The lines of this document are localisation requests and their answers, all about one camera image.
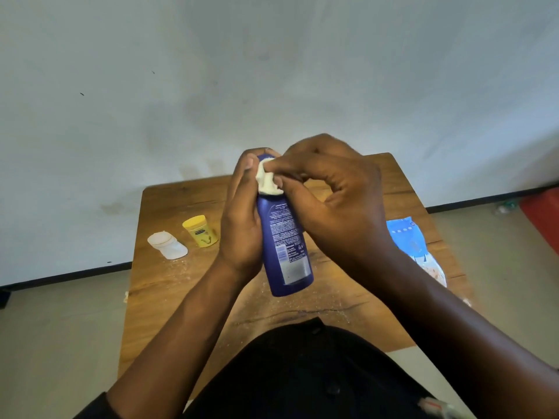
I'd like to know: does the red floor object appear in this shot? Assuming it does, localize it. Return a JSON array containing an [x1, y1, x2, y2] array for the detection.
[[519, 187, 559, 256]]

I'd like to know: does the person's right hand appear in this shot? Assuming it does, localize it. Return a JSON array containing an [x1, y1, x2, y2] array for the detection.
[[263, 133, 396, 293]]

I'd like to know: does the yellow bottle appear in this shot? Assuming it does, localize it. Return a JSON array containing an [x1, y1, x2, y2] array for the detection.
[[182, 215, 219, 248]]

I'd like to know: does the person's black clothing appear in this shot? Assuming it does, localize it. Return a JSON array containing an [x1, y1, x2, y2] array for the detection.
[[74, 317, 477, 419]]

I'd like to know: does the white wipe cloth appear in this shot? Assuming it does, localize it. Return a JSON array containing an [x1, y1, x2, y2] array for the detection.
[[255, 157, 285, 197]]

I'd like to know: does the wooden table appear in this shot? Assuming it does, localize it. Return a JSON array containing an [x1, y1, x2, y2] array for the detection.
[[118, 152, 475, 400]]

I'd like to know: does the person's right forearm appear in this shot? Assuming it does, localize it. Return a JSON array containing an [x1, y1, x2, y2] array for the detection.
[[371, 253, 559, 419]]

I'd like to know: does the white bottle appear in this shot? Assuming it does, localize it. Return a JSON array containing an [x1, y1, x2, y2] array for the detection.
[[147, 230, 189, 261]]

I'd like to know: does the person's left forearm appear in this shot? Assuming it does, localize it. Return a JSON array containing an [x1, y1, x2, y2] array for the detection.
[[107, 261, 245, 419]]

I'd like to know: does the dark blue bottle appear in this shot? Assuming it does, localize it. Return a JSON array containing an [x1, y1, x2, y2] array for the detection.
[[256, 154, 315, 298]]

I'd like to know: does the blue wet wipes pack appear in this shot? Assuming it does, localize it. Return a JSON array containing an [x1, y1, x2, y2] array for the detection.
[[386, 216, 448, 287]]

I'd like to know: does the person's left hand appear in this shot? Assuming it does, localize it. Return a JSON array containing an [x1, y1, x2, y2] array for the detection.
[[217, 147, 282, 284]]

